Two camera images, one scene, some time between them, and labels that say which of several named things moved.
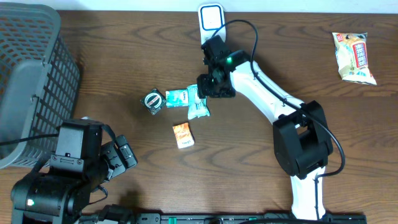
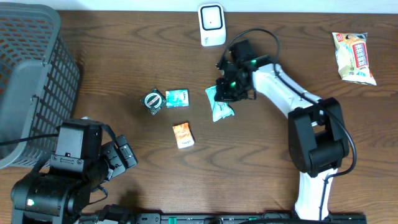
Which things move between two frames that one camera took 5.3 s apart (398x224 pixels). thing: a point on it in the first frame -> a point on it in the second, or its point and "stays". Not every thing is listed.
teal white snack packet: [197, 107] -> [219, 110]
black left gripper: [125, 151] stays
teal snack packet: [176, 98] stays
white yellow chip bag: [352, 52] stays
